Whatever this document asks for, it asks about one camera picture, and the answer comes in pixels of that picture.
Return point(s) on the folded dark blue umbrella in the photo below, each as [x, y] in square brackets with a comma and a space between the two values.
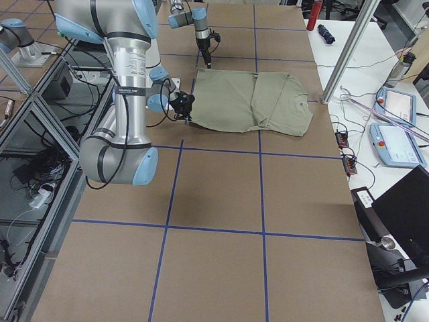
[325, 34]

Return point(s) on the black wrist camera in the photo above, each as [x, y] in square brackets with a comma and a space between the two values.
[215, 36]

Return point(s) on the aluminium frame post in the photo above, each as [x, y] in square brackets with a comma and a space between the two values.
[359, 27]

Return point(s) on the olive green long-sleeve shirt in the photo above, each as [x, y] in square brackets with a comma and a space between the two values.
[240, 101]

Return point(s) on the near blue teach pendant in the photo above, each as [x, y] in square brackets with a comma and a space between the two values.
[396, 147]

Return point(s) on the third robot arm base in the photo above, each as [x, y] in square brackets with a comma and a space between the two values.
[15, 35]

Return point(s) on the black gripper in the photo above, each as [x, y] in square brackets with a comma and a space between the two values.
[188, 104]
[203, 45]

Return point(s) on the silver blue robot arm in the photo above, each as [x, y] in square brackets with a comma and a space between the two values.
[119, 150]
[197, 17]

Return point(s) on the black monitor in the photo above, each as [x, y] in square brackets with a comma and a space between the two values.
[403, 210]

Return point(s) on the far blue teach pendant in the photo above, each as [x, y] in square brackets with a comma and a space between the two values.
[396, 105]

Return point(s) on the grey drink bottle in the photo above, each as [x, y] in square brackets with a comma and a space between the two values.
[400, 69]

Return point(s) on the blue teach pendant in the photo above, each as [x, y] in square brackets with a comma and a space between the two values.
[396, 147]
[396, 105]

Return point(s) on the red water bottle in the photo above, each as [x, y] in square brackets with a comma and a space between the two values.
[315, 12]

